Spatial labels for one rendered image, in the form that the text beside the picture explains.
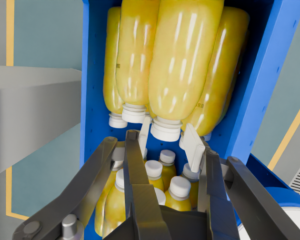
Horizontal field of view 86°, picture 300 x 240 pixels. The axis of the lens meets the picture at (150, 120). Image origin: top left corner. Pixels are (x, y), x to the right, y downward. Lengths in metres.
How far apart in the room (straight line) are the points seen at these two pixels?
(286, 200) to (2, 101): 0.85
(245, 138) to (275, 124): 1.55
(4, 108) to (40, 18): 1.15
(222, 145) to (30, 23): 1.65
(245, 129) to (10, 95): 0.64
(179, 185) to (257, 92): 0.21
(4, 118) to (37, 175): 1.50
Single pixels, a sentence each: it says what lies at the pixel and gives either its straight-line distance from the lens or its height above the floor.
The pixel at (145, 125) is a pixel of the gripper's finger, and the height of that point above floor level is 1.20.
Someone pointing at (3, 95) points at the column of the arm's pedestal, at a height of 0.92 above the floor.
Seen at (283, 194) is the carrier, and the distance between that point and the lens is 0.61.
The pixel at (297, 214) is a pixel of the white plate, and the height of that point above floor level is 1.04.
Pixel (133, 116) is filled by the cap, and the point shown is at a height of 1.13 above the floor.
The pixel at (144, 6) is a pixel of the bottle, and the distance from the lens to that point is 0.24.
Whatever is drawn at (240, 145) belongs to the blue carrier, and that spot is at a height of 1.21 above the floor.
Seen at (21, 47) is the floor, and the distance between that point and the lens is 1.80.
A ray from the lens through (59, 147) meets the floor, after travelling 1.82.
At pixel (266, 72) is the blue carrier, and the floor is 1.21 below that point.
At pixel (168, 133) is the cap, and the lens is 0.21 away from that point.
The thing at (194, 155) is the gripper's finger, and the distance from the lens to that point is 0.17.
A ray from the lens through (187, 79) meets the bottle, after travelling 0.18.
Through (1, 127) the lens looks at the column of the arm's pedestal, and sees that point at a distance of 0.68.
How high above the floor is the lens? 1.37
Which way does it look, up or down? 73 degrees down
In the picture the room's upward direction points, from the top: 169 degrees counter-clockwise
